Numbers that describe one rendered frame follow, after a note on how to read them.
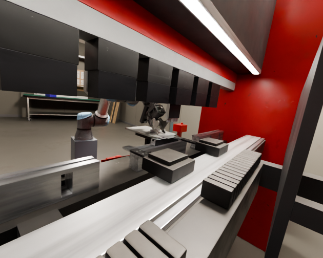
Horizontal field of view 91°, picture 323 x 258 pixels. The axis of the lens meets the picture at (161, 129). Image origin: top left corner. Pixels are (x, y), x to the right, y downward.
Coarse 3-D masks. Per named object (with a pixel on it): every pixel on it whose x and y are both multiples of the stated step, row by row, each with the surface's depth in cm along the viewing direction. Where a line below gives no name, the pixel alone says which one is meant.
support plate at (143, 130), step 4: (128, 128) 95; (132, 128) 95; (136, 128) 97; (140, 128) 98; (144, 128) 99; (148, 128) 101; (136, 132) 90; (140, 132) 88; (144, 132) 89; (148, 132) 90; (168, 132) 97; (148, 136) 84; (152, 136) 82; (156, 136) 83
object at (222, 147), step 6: (174, 138) 84; (180, 138) 82; (204, 138) 74; (210, 138) 76; (198, 144) 70; (204, 144) 69; (210, 144) 68; (216, 144) 67; (222, 144) 71; (228, 144) 73; (198, 150) 70; (204, 150) 69; (210, 150) 67; (216, 150) 65; (222, 150) 68; (216, 156) 65
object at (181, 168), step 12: (144, 156) 52; (156, 156) 44; (168, 156) 45; (180, 156) 46; (144, 168) 46; (156, 168) 43; (168, 168) 40; (180, 168) 42; (192, 168) 48; (168, 180) 40
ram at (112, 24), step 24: (24, 0) 31; (48, 0) 34; (72, 0) 37; (96, 0) 41; (120, 0) 46; (72, 24) 38; (96, 24) 42; (120, 24) 47; (144, 24) 54; (144, 48) 56; (168, 48) 65; (192, 48) 79; (192, 72) 83; (216, 72) 106
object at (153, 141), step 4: (152, 140) 77; (156, 140) 76; (160, 140) 78; (164, 140) 80; (168, 140) 83; (172, 140) 86; (176, 140) 89; (152, 144) 76; (156, 144) 76; (160, 144) 79
